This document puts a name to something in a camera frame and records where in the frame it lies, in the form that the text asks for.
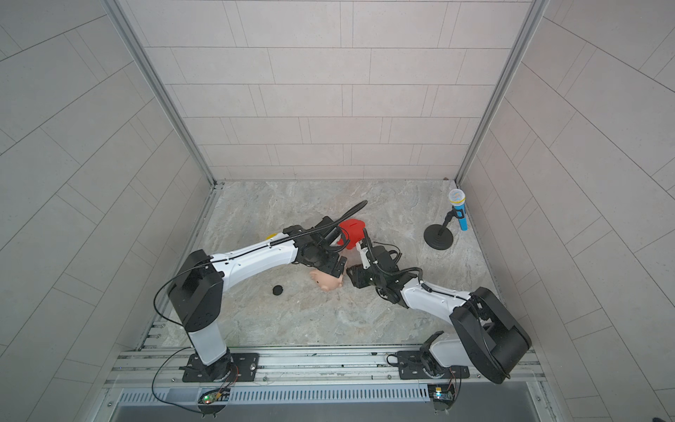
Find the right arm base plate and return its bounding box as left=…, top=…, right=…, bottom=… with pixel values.
left=394, top=351, right=470, bottom=380

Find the left controller board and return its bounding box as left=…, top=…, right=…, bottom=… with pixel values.
left=197, top=388, right=230, bottom=418

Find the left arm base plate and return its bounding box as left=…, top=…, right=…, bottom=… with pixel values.
left=180, top=352, right=259, bottom=383

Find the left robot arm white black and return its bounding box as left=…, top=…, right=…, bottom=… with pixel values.
left=166, top=217, right=349, bottom=369

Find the black microphone stand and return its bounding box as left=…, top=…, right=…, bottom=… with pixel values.
left=424, top=210, right=456, bottom=251

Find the blue toy microphone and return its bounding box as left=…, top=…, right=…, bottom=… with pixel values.
left=448, top=188, right=469, bottom=231

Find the right controller board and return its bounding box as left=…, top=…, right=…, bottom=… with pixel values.
left=427, top=383, right=456, bottom=413

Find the pink piggy bank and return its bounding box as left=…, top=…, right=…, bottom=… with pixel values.
left=309, top=256, right=347, bottom=292

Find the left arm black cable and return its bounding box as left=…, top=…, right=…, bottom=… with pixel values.
left=268, top=199, right=369, bottom=249

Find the red piggy bank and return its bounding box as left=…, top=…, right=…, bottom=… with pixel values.
left=337, top=219, right=366, bottom=251

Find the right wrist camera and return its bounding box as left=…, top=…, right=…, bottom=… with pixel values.
left=356, top=241, right=371, bottom=270

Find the aluminium rail frame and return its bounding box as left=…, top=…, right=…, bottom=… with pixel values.
left=90, top=336, right=562, bottom=421

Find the controller board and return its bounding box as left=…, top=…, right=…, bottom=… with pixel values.
left=427, top=383, right=456, bottom=413
left=197, top=388, right=230, bottom=418

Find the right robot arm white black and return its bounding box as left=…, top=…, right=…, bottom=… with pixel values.
left=346, top=241, right=533, bottom=384

